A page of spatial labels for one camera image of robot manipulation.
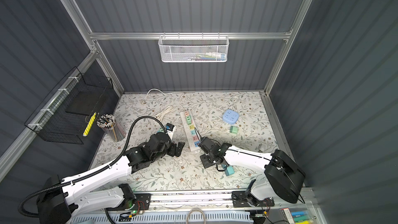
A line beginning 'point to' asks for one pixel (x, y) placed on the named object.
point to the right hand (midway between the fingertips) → (208, 160)
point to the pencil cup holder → (108, 123)
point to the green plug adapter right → (233, 129)
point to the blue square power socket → (230, 116)
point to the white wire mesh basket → (194, 48)
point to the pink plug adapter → (187, 113)
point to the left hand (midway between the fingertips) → (177, 140)
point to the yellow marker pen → (89, 125)
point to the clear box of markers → (298, 216)
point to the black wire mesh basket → (65, 115)
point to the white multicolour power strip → (190, 132)
